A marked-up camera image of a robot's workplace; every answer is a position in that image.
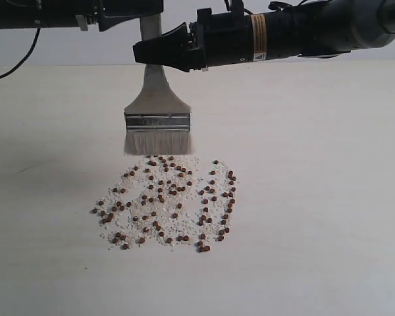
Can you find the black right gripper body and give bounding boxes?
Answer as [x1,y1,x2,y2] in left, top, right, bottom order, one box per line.
[188,9,267,70]

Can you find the wooden paint brush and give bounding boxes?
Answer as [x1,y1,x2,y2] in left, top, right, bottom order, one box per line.
[124,14,193,155]

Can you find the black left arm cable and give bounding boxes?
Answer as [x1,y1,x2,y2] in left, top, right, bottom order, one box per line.
[0,28,42,82]

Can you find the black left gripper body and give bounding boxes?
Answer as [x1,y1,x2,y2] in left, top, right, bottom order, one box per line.
[0,0,164,32]

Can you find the brown beans and white crumbs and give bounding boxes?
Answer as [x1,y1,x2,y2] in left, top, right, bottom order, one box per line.
[90,155,238,253]

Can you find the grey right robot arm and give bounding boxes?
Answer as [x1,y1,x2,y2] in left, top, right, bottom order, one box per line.
[133,0,395,72]

